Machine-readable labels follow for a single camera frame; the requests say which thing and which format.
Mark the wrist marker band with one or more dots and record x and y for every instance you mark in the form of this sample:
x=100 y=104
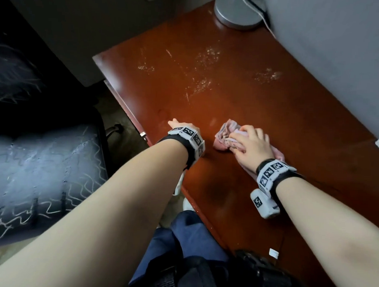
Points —
x=275 y=175
x=189 y=142

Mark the person's left hand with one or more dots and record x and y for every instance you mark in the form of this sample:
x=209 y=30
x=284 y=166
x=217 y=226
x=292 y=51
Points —
x=181 y=124

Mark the left wrist marker band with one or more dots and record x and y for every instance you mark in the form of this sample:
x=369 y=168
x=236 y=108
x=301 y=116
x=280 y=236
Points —
x=189 y=142

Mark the person's right hand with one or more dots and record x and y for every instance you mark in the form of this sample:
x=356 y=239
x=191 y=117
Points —
x=254 y=147

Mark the pink cleaning cloth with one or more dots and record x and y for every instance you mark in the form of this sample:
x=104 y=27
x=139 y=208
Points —
x=224 y=133

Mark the black waist pack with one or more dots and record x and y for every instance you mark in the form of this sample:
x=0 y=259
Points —
x=234 y=276

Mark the white shoe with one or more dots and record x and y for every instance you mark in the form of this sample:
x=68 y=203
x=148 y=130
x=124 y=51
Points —
x=188 y=205

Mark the blue trousers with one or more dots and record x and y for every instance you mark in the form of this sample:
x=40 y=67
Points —
x=189 y=234

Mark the red wooden table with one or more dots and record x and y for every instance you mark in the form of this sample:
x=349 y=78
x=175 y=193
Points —
x=271 y=95

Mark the grey round base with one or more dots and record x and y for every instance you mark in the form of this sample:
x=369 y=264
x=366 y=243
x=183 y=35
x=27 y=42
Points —
x=237 y=13

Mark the person's left forearm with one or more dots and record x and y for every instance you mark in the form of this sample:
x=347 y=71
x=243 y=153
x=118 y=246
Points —
x=96 y=225

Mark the person's right forearm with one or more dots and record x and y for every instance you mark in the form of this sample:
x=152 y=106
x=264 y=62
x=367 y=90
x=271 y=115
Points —
x=335 y=227

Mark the right wrist marker band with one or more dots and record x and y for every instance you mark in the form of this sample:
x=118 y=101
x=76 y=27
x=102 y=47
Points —
x=275 y=175

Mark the black office chair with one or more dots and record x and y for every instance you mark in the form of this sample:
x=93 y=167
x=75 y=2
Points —
x=36 y=173

